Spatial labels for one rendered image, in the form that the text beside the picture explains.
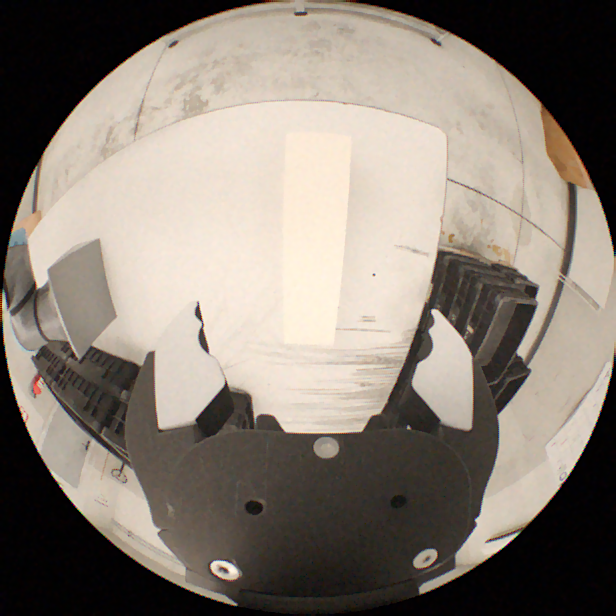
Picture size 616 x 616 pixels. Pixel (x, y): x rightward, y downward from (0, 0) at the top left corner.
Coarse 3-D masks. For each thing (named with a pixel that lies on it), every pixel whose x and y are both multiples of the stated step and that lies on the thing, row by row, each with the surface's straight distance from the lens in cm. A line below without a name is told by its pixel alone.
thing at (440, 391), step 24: (432, 312) 13; (432, 336) 10; (456, 336) 11; (432, 360) 9; (456, 360) 10; (408, 384) 8; (432, 384) 8; (456, 384) 9; (408, 408) 8; (432, 408) 7; (456, 408) 8
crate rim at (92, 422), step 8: (56, 384) 73; (56, 392) 70; (64, 392) 67; (64, 400) 65; (72, 400) 63; (72, 408) 61; (80, 408) 59; (80, 416) 57; (88, 416) 55; (88, 424) 55; (96, 424) 53; (88, 432) 88; (96, 440) 93; (128, 464) 92
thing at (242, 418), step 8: (128, 392) 52; (232, 392) 46; (240, 392) 45; (128, 400) 51; (240, 400) 45; (248, 400) 47; (240, 408) 44; (248, 408) 47; (232, 416) 43; (240, 416) 43; (248, 416) 50; (224, 424) 41; (232, 424) 42; (240, 424) 43; (248, 424) 47
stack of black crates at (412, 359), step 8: (416, 336) 114; (416, 344) 114; (408, 352) 121; (416, 352) 111; (408, 360) 120; (416, 360) 113; (408, 368) 122; (400, 376) 131; (408, 376) 120; (400, 384) 130; (400, 392) 129
